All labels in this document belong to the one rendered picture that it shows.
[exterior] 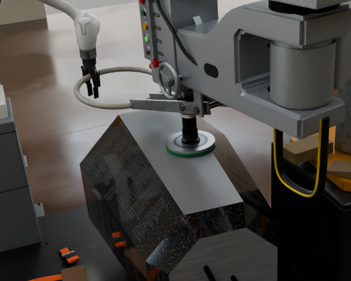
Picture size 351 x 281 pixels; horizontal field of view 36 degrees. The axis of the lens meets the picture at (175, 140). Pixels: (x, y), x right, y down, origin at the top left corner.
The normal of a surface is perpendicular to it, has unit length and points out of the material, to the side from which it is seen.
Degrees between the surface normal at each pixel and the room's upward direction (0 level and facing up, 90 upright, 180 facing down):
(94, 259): 0
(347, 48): 90
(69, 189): 0
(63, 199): 0
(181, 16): 90
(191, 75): 90
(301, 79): 90
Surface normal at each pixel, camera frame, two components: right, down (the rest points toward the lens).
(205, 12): 0.54, 0.33
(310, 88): 0.06, 0.44
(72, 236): -0.07, -0.89
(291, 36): -0.84, 0.29
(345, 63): 0.79, 0.22
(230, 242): 0.27, 0.41
